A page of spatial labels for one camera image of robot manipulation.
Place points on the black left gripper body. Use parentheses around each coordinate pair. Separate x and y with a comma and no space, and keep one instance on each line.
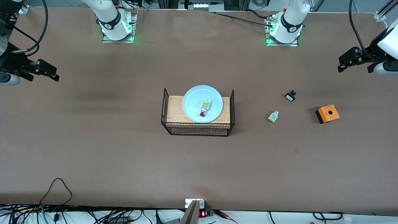
(372,54)

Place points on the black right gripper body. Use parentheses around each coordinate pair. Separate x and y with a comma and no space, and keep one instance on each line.
(11,61)

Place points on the red push button switch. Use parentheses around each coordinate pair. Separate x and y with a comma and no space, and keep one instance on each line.
(205,107)

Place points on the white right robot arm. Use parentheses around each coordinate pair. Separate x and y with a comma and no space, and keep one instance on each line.
(110,18)

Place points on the black white-faced square button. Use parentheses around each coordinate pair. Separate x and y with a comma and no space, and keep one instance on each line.
(290,96)

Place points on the light blue round plate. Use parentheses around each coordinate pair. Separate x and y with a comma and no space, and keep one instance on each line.
(192,104)

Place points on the silver mounting plate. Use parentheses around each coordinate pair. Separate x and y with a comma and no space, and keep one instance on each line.
(187,202)

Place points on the wooden board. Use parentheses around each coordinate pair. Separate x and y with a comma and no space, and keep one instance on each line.
(174,109)

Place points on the black power adapter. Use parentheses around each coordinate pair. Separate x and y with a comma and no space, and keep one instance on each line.
(119,220)

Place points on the red digit display module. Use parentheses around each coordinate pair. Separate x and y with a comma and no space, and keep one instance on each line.
(202,213)

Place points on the aluminium profile rail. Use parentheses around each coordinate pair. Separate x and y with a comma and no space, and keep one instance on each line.
(385,11)

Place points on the orange button enclosure box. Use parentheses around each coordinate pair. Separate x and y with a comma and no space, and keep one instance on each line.
(329,114)

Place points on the small aluminium bracket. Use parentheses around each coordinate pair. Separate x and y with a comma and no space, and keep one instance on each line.
(24,10)

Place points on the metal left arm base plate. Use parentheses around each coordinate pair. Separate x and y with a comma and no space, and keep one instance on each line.
(293,44)

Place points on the green push button switch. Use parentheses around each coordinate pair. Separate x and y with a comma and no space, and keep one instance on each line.
(273,116)

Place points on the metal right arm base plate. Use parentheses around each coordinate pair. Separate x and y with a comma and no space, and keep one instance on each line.
(134,25)

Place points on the aluminium frame with light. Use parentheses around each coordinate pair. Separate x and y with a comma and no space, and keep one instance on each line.
(201,5)

